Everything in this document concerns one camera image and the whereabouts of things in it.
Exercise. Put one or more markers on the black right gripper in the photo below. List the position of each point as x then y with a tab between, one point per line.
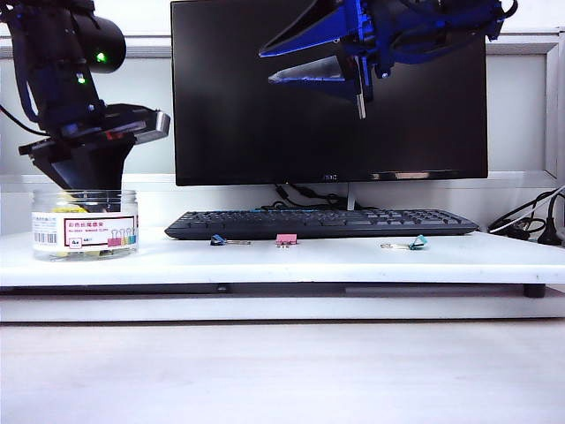
366	40

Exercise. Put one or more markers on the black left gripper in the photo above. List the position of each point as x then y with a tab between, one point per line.
75	137

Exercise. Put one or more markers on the round transparent plastic jar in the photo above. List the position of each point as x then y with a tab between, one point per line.
84	238

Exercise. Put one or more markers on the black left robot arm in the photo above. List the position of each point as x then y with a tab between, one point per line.
53	75

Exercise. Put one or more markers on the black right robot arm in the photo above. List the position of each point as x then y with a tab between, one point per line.
432	26

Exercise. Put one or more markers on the black computer monitor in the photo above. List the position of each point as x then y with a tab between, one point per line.
265	132

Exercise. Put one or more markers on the blue binder clip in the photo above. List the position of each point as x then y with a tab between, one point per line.
216	240

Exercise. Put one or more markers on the silver monitor stand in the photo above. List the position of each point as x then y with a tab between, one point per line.
351	199

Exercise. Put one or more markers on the black computer keyboard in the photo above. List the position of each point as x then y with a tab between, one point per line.
322	223

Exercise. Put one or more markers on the pink binder clip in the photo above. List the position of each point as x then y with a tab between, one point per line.
287	239

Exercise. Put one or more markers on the teal binder clip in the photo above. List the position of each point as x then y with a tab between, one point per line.
417	242

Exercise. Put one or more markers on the white desk riser board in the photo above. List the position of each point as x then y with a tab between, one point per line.
309	264

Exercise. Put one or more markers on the black power plug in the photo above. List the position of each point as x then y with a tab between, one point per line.
552	238

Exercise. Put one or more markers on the black riser foot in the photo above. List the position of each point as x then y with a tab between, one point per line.
534	291

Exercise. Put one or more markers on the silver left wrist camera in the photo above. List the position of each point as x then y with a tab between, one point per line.
156	126

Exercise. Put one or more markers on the grey partition rail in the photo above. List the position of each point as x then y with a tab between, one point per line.
150	48

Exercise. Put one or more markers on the aluminium partition frame post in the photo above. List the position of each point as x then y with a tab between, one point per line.
552	110

